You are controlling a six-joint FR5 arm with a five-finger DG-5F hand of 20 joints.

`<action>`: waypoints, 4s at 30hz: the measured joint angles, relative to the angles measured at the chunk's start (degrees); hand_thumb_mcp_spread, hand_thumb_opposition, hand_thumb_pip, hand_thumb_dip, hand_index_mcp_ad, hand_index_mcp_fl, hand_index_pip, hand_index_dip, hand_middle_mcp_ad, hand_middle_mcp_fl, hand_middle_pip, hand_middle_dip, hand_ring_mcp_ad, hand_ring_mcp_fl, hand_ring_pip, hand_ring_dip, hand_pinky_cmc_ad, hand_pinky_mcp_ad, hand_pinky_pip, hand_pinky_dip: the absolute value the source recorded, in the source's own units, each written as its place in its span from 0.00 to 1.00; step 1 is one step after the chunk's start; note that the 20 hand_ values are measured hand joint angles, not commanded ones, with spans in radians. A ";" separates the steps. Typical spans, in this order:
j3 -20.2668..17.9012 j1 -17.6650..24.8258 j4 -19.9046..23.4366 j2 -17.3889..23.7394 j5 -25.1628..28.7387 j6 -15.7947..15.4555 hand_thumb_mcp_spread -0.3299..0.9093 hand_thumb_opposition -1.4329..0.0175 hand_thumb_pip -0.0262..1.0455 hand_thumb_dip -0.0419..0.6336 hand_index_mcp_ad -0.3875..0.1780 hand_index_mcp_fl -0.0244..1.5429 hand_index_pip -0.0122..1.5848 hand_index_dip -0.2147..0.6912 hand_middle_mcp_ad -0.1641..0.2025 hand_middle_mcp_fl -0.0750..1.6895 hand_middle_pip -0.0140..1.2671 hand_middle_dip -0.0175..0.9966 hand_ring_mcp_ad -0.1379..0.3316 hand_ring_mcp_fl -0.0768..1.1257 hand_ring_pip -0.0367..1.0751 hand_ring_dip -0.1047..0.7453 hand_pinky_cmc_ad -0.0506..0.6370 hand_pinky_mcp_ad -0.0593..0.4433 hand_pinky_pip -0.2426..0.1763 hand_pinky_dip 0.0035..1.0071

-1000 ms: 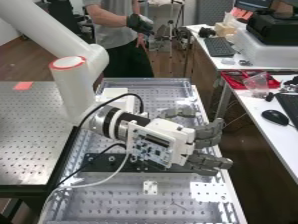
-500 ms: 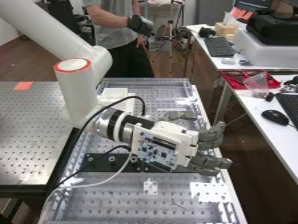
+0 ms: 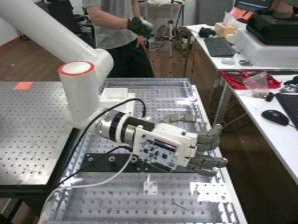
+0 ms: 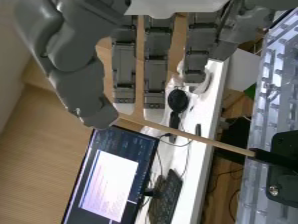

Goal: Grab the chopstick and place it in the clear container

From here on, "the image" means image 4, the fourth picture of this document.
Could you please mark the dark grey five-finger robot hand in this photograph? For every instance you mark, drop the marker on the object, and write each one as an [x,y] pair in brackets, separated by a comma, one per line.
[73,50]

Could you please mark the light wooden chopstick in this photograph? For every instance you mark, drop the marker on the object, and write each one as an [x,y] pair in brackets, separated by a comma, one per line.
[194,138]

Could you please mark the black round headset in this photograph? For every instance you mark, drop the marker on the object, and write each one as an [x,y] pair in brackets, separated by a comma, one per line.
[178,100]

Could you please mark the computer monitor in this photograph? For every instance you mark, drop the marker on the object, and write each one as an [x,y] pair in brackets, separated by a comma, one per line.
[110,176]

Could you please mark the white desk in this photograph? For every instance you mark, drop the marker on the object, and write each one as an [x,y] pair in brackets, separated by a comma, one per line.
[201,160]

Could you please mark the clear box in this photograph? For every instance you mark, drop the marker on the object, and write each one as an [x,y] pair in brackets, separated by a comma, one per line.
[270,83]

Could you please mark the black keyboard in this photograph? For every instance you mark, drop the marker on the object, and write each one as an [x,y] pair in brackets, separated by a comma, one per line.
[166,196]

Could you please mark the thin stick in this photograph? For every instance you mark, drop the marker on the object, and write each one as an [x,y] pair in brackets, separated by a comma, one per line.
[272,155]

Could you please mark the black plate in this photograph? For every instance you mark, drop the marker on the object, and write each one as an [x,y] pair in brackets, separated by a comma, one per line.
[286,180]

